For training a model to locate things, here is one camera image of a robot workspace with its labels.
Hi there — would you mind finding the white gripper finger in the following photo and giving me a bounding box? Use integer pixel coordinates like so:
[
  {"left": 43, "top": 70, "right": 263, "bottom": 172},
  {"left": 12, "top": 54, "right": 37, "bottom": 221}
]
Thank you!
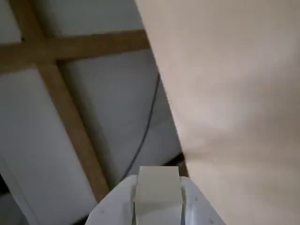
[
  {"left": 180, "top": 177, "right": 227, "bottom": 225},
  {"left": 88, "top": 175, "right": 139, "bottom": 225}
]

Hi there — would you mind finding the white cube block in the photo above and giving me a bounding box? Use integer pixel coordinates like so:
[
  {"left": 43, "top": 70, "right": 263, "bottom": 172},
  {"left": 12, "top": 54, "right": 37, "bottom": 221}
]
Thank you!
[{"left": 132, "top": 165, "right": 186, "bottom": 225}]

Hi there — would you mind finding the thin black background cable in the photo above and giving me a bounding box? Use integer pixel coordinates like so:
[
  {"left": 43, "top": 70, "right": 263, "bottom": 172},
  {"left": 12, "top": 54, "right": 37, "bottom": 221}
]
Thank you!
[{"left": 123, "top": 74, "right": 162, "bottom": 179}]

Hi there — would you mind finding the wooden frame partition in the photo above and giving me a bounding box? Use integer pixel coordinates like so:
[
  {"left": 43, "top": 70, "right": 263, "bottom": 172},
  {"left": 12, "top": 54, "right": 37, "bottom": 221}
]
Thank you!
[{"left": 0, "top": 0, "right": 152, "bottom": 204}]

